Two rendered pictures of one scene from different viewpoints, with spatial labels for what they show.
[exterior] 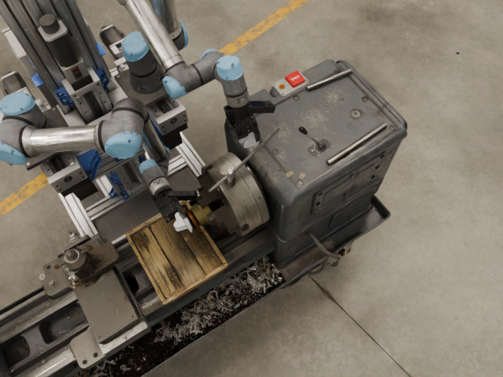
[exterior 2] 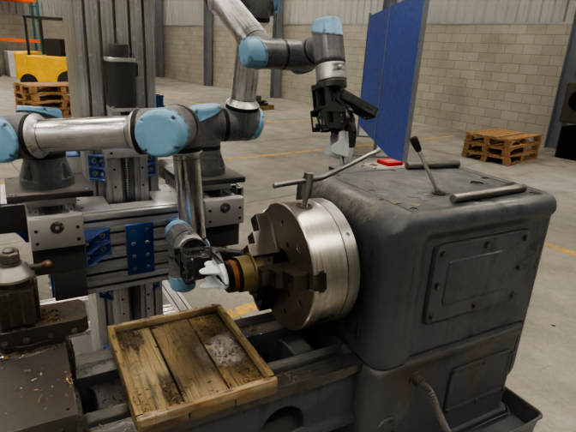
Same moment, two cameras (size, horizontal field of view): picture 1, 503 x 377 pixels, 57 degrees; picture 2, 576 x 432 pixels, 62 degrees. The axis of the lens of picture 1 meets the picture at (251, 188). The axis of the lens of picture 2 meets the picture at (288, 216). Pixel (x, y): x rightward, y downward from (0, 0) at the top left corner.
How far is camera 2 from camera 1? 1.17 m
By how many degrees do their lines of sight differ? 44
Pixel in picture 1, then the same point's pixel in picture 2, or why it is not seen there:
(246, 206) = (327, 238)
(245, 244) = (308, 368)
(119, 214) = not seen: hidden behind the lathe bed
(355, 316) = not seen: outside the picture
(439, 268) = not seen: outside the picture
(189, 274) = (201, 388)
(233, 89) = (330, 47)
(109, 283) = (49, 358)
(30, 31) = (93, 59)
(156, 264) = (144, 369)
